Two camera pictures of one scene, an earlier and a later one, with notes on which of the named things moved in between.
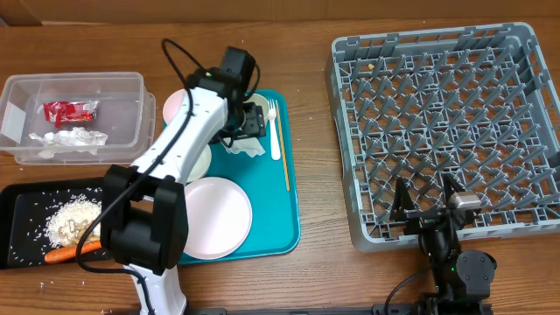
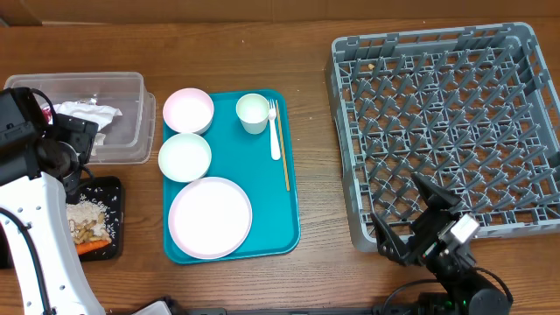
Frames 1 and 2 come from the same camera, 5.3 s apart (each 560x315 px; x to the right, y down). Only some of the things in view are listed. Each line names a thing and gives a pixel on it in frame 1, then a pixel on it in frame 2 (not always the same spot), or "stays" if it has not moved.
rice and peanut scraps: (65, 224) stays
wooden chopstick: (283, 145) stays
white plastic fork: (276, 153) stays
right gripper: (405, 210) → (430, 222)
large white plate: (219, 218) stays
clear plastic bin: (76, 119) stays
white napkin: (250, 145) → (100, 115)
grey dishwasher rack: (476, 104) stays
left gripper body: (254, 125) → (78, 134)
